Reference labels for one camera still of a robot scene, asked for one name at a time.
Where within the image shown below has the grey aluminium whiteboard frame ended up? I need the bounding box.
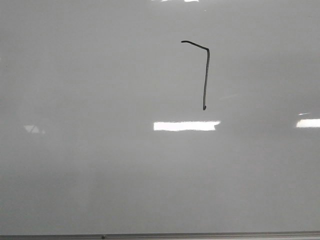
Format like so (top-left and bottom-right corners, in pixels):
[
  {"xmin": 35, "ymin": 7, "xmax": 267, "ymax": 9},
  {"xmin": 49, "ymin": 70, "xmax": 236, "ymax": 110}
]
[{"xmin": 0, "ymin": 230, "xmax": 320, "ymax": 240}]

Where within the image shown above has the white whiteboard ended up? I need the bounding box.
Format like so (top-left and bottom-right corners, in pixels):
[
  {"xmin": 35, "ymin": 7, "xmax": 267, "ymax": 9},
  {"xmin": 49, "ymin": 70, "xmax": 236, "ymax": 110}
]
[{"xmin": 0, "ymin": 0, "xmax": 320, "ymax": 235}]

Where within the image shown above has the black drawn number seven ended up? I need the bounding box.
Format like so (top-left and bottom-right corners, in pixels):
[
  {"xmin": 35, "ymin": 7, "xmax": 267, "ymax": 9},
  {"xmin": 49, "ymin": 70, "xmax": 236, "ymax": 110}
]
[{"xmin": 181, "ymin": 40, "xmax": 211, "ymax": 111}]

